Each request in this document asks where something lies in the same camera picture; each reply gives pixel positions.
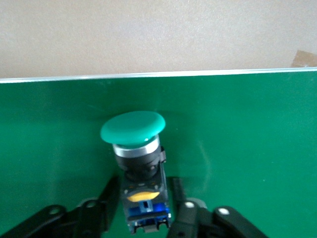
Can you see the brown tape tab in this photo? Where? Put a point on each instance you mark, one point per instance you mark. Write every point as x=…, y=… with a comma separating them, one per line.
x=303, y=59

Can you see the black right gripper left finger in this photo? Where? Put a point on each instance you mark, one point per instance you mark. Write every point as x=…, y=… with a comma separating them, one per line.
x=94, y=213

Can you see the green conveyor belt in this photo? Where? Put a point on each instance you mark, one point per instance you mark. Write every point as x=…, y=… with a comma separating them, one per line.
x=223, y=124

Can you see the green mushroom push button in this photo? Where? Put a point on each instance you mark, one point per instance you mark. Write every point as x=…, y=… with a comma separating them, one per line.
x=133, y=129

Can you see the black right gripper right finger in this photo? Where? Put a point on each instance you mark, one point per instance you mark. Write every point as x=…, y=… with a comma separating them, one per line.
x=193, y=218

